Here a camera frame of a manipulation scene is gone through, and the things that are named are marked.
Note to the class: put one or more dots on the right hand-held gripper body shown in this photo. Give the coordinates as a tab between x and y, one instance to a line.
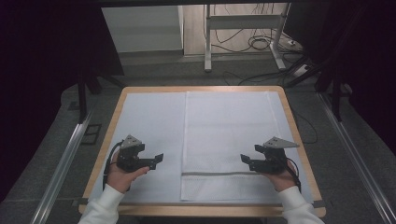
275	160

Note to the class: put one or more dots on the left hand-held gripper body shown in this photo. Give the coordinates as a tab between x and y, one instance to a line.
127	157

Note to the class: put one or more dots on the white cloth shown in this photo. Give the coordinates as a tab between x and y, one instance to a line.
227	133

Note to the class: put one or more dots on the person's right hand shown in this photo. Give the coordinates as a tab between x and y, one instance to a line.
281	180

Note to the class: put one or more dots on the person's left hand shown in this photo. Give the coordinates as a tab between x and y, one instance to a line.
120	179

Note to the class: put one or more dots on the wooden-edged work table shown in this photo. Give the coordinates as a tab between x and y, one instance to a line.
152	124

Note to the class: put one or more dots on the grey tape piece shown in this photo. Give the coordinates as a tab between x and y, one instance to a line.
80	201
319	204

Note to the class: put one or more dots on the black stand legs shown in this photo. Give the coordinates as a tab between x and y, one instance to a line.
336	102
82	99

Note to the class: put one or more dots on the white power strip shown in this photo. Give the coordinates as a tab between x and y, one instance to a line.
301	70

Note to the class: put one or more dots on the dark curtain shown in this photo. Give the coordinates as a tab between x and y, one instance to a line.
370	62
40	77

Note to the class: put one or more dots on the white cabinet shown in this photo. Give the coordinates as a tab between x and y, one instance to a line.
141	29

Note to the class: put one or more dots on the aluminium floor rail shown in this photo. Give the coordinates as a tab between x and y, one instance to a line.
60	171
358	155

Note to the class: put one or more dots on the white metal desk frame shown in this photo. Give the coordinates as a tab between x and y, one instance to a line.
243	21

